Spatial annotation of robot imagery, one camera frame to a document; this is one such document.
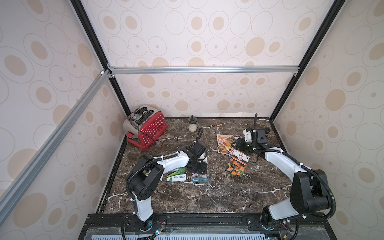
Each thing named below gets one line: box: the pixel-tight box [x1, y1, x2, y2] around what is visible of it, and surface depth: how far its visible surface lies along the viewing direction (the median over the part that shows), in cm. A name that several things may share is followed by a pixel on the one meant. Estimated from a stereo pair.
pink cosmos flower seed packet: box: [191, 172, 211, 183], surface depth 89 cm
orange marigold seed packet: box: [227, 150, 250, 176], surface depth 96 cm
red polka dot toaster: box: [123, 105, 168, 151], surface depth 98 cm
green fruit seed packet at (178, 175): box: [166, 167, 187, 182], surface depth 91 cm
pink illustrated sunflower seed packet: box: [216, 134, 232, 155], surface depth 105 cm
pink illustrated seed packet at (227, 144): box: [221, 134, 236, 156], surface depth 105 cm
